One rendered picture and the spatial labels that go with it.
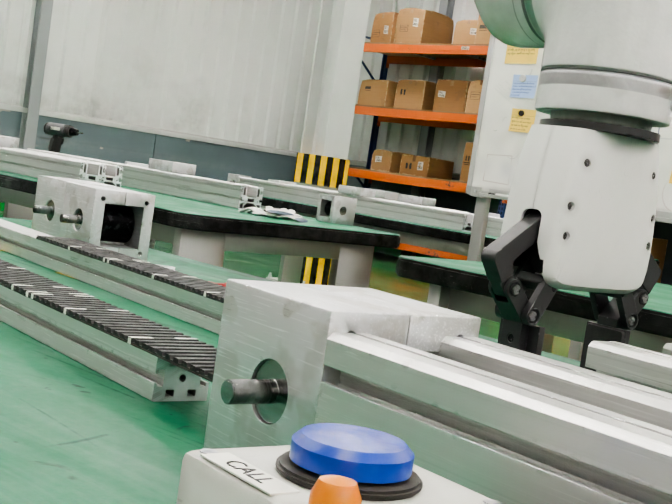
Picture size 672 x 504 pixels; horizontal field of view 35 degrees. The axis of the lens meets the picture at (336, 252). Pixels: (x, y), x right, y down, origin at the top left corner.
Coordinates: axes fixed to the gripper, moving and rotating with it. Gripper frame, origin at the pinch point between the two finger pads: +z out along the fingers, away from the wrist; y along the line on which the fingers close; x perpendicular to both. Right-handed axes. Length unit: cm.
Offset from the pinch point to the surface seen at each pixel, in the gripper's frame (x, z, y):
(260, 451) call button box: 14.6, -0.4, 33.5
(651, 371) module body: 10.1, -2.1, 5.1
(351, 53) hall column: -641, -111, -482
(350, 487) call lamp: 21.3, -1.4, 35.1
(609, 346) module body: 7.0, -2.8, 4.9
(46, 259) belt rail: -76, 5, 2
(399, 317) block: 5.7, -3.7, 19.8
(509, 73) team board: -234, -57, -238
